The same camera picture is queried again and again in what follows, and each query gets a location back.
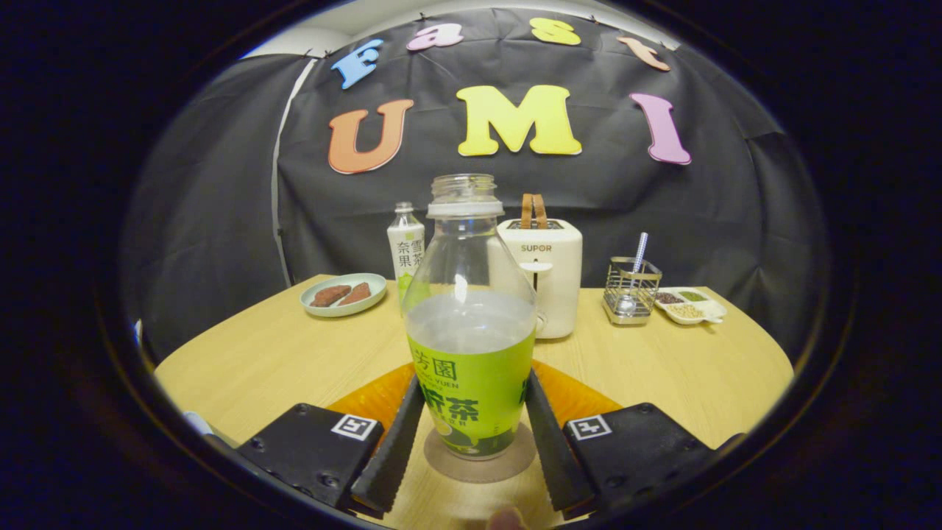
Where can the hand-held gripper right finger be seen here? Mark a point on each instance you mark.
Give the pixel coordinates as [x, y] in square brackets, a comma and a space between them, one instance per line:
[552, 453]

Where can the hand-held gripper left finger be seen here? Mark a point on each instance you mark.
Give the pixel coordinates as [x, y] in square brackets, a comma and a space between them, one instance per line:
[394, 456]

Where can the round brown coaster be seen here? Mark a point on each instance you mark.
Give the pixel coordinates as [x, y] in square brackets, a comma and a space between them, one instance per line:
[478, 471]

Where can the green label juice bottle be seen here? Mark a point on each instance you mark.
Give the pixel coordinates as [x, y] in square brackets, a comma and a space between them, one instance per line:
[471, 383]

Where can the capped white green tea bottle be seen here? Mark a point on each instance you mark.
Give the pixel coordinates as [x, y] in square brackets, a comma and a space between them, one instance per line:
[405, 250]

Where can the wooden table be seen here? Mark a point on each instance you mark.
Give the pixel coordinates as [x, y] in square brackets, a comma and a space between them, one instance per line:
[662, 368]

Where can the pale green plate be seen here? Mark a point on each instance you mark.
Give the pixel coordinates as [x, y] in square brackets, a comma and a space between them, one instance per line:
[346, 311]

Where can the white toaster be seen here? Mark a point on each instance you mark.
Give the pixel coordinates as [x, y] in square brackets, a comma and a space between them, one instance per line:
[556, 287]

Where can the brown food piece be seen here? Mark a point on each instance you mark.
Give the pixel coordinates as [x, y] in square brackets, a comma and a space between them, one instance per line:
[357, 293]
[330, 296]

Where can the white divided dish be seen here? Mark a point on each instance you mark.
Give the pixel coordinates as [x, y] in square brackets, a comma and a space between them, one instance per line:
[692, 309]

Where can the metal spoon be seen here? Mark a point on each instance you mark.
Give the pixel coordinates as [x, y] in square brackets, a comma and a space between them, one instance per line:
[640, 250]

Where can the bread slice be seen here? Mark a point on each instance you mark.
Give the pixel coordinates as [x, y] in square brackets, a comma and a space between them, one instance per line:
[534, 211]

